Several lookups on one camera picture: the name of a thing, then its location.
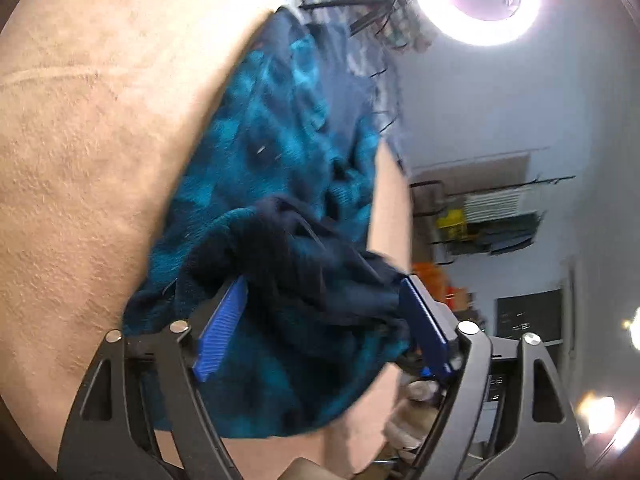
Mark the black clothes hanger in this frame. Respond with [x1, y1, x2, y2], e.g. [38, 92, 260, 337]
[295, 0, 418, 36]

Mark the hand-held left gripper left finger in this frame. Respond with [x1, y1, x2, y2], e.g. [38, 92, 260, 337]
[57, 275, 251, 480]

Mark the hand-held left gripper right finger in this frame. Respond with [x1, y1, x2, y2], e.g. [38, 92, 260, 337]
[397, 275, 586, 480]

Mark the yellow box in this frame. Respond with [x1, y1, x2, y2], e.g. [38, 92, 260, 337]
[436, 209, 472, 242]

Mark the round ring light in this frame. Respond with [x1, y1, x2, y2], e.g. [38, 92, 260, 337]
[412, 0, 543, 47]

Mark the beige blanket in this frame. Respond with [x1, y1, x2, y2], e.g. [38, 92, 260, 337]
[0, 0, 416, 480]

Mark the orange bag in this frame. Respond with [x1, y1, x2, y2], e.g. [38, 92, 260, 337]
[414, 261, 447, 292]

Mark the blue plaid fleece garment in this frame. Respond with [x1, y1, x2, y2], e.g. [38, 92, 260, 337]
[122, 5, 416, 438]

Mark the dark wall board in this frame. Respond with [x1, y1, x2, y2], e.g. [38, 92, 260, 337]
[494, 289, 564, 347]

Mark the metal storage rack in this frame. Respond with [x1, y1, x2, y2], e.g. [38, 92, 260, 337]
[410, 175, 547, 267]

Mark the small bright lamp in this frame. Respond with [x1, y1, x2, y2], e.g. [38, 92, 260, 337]
[580, 395, 617, 435]
[621, 307, 640, 352]

